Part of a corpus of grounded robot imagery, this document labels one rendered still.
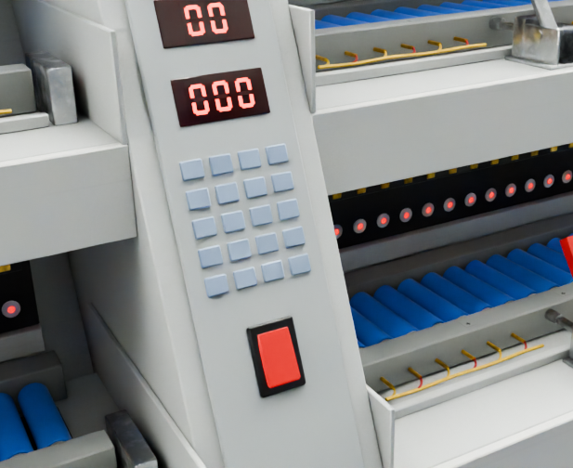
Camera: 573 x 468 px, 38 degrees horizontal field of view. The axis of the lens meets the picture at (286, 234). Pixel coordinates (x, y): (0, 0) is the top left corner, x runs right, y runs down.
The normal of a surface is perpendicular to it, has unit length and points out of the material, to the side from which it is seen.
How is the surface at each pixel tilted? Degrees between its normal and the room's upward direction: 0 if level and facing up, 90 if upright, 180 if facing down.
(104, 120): 90
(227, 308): 90
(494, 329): 112
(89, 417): 22
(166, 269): 90
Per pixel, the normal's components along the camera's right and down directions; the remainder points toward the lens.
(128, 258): -0.88, 0.21
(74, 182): 0.47, 0.33
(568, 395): -0.03, -0.92
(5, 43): 0.43, -0.04
